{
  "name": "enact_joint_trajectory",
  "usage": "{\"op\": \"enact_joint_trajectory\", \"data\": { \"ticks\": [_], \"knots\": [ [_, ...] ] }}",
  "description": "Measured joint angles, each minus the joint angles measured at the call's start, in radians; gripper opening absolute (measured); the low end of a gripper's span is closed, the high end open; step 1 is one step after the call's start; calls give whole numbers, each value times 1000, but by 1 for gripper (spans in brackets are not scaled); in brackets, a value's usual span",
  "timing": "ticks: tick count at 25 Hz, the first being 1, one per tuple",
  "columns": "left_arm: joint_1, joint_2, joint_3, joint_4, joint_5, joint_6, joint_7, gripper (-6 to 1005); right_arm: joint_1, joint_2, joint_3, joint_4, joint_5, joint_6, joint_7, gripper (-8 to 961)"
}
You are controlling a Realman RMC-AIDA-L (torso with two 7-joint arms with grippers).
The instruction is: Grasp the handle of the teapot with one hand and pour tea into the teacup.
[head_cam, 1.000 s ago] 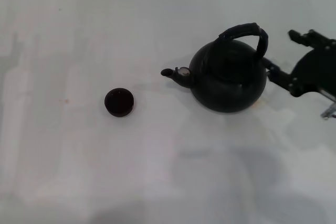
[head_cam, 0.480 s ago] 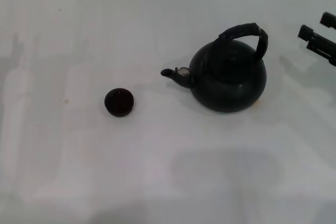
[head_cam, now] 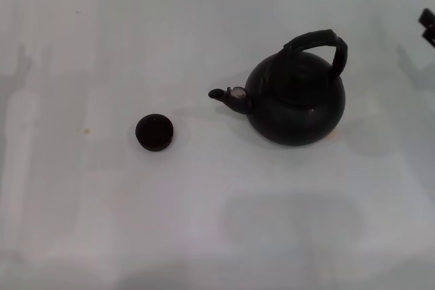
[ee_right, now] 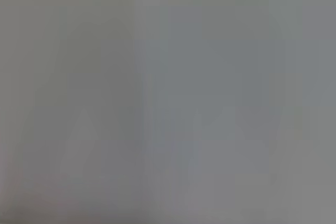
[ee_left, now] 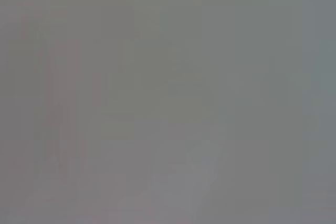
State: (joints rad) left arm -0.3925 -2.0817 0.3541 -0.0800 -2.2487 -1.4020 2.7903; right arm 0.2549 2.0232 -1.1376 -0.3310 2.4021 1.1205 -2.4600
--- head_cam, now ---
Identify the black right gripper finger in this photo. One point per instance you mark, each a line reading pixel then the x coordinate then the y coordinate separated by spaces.
pixel 428 18
pixel 430 37

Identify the small dark brown teacup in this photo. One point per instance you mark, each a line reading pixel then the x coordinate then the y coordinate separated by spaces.
pixel 154 133

